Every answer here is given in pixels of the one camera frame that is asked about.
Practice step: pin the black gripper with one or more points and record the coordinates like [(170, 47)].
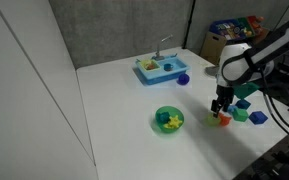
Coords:
[(224, 97)]

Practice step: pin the yellow-green block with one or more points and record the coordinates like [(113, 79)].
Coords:
[(213, 121)]

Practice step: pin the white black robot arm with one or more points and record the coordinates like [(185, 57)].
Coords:
[(240, 68)]

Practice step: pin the light blue toy block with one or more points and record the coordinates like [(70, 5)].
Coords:
[(231, 108)]

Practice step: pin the orange toy block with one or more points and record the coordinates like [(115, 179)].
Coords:
[(224, 120)]

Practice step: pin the green cube block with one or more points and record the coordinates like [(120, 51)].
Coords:
[(240, 115)]

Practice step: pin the dark blue cube block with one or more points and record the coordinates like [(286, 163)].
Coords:
[(243, 104)]

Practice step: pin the teal block on gripper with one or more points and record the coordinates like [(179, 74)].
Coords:
[(245, 90)]

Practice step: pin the bright blue cube block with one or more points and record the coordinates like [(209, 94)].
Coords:
[(258, 117)]

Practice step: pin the green plastic bowl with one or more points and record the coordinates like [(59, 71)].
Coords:
[(173, 112)]

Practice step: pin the yellow star-shaped block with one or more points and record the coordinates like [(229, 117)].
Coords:
[(173, 123)]

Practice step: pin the teal block in bowl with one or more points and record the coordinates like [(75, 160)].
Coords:
[(163, 117)]

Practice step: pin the blue ball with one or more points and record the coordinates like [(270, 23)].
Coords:
[(183, 79)]

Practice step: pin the cardboard box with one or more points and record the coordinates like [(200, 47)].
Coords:
[(212, 47)]

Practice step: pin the blue toy cup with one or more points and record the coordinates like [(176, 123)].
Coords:
[(168, 67)]

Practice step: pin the blue toy sink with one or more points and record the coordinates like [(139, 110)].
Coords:
[(160, 75)]

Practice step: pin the grey toy faucet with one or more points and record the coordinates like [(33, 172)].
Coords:
[(158, 56)]

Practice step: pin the yellow-green toy basket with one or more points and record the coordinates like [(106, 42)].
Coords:
[(149, 65)]

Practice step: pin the toy-filled storage box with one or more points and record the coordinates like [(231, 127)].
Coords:
[(238, 28)]

